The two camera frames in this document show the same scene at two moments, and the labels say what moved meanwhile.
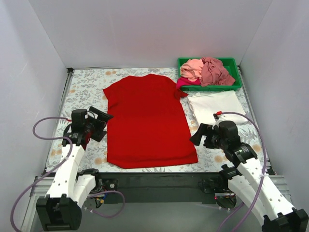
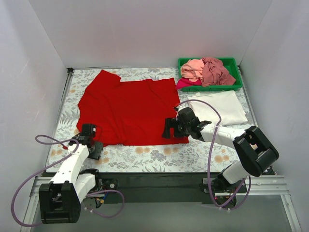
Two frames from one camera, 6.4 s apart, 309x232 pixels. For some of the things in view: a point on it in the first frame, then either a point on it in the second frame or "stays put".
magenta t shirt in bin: [184, 81] stays put
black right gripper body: [207, 138] → [172, 128]
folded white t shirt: [204, 105] stays put
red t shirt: [147, 125] stays put
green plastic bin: [232, 65] stays put
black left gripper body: [97, 123] → [95, 151]
